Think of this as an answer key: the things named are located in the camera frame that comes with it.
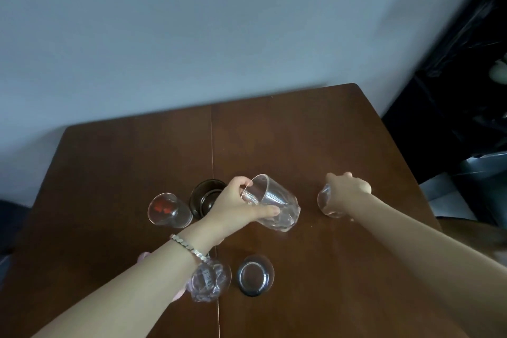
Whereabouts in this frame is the person's left hand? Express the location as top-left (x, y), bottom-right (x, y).
top-left (193, 176), bottom-right (281, 247)

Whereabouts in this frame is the brown wooden table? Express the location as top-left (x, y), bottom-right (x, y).
top-left (0, 83), bottom-right (448, 338)

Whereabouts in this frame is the pink ceramic cup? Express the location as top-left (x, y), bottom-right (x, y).
top-left (136, 251), bottom-right (187, 304)

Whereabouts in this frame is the dark glass cup orange sleeve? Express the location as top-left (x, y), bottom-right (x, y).
top-left (189, 179), bottom-right (228, 220)

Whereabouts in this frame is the silver beaded bracelet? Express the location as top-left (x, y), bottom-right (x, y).
top-left (169, 233), bottom-right (210, 264)

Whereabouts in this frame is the grey blue box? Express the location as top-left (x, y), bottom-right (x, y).
top-left (455, 151), bottom-right (507, 228)

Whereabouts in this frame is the small clear glass tumbler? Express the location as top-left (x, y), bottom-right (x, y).
top-left (147, 192), bottom-right (194, 230)

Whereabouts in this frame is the person's right hand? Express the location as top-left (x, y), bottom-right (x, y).
top-left (324, 171), bottom-right (373, 215)

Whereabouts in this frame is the person's right forearm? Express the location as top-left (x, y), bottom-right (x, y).
top-left (344, 193), bottom-right (507, 338)

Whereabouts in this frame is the small white object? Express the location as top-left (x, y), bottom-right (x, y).
top-left (489, 58), bottom-right (507, 85)

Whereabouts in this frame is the black cabinet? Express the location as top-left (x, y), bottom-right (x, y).
top-left (382, 0), bottom-right (507, 184)

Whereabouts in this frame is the person's left forearm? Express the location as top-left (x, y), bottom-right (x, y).
top-left (31, 237), bottom-right (206, 338)

